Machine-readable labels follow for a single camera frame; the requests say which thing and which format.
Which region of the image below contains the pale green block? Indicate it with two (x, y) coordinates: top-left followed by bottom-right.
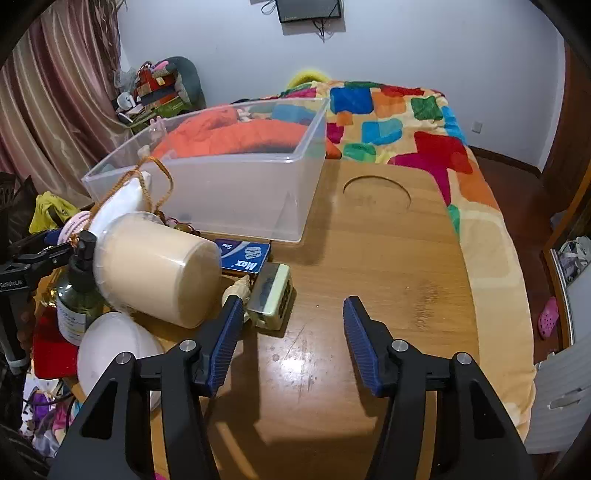
(245, 263), (293, 332)

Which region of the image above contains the colourful patchwork blanket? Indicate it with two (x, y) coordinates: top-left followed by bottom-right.
(231, 80), (539, 439)

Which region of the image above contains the pile of colourful boxes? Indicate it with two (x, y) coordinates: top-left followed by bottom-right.
(134, 62), (195, 125)

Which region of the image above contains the pink round case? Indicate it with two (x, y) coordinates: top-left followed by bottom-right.
(58, 210), (93, 241)

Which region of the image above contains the red cloth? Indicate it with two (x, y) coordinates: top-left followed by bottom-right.
(32, 307), (79, 379)

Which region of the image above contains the cream seashell ornament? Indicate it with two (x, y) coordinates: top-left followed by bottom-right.
(222, 275), (252, 319)

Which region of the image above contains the black wall monitor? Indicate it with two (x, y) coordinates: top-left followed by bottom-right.
(276, 0), (343, 23)

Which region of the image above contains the beige plastic cup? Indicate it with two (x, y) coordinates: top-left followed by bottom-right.
(92, 212), (223, 329)

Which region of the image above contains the clear plastic storage box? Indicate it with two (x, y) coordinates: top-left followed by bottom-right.
(82, 97), (331, 244)

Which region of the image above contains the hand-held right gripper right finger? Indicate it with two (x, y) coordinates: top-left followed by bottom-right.
(342, 295), (539, 480)

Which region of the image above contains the orange puffer jacket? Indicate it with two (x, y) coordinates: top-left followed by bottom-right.
(150, 111), (342, 160)

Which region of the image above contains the grey cushioned chair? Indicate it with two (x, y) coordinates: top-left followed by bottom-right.
(157, 56), (207, 112)

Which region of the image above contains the wooden desktop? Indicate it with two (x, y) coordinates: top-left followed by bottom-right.
(60, 157), (481, 480)

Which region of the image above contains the white ribbed panel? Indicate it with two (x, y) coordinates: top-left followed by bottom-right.
(524, 342), (591, 455)

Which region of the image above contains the pink clog shoe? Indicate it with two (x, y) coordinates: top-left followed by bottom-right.
(538, 296), (559, 340)

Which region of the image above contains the blue printed box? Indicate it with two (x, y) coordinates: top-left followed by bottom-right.
(213, 237), (271, 274)

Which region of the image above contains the pile of clothes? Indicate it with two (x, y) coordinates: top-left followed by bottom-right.
(18, 374), (84, 457)

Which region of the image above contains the green bottle with black pump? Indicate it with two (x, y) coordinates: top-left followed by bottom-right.
(55, 231), (109, 344)

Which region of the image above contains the yellow curved cushion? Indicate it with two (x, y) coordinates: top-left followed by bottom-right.
(288, 69), (331, 88)

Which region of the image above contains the white cloth pouch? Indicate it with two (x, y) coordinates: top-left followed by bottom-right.
(88, 171), (153, 236)

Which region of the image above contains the striped brown curtain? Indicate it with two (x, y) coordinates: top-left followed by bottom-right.
(0, 0), (130, 208)

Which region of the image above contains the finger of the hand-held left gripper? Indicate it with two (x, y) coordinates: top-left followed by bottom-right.
(14, 228), (73, 254)
(9, 244), (79, 278)

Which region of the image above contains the yellow plastic bag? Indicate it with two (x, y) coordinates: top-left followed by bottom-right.
(29, 191), (79, 234)

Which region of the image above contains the white bowl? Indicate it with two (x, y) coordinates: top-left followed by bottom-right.
(76, 311), (164, 411)

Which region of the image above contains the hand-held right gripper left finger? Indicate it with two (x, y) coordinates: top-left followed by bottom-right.
(48, 298), (246, 480)

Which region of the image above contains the golden braided cord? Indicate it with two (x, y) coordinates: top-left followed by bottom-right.
(108, 156), (174, 217)

